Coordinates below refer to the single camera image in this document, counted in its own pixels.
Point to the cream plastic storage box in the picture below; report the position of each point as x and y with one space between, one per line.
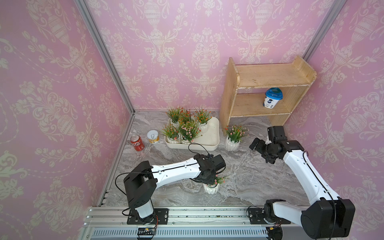
209 139

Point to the wooden two-tier shelf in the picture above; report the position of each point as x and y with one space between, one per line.
245 88

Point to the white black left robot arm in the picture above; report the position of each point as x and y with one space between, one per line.
141 183

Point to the blue lid white tub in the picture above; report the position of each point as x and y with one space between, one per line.
272 97

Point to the orange flower plant white pot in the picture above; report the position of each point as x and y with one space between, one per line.
174 115

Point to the red flower plant white pot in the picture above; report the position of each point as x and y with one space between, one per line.
185 116

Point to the red cola can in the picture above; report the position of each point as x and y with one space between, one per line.
137 143

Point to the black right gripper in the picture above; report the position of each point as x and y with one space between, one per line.
259 148

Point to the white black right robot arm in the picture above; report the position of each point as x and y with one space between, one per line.
328 216

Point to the white yellow tin can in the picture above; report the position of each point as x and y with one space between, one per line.
153 136

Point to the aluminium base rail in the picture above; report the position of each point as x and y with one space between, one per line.
188 223

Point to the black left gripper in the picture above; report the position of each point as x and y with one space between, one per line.
211 181

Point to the tall pink flower plant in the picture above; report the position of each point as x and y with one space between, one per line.
189 131

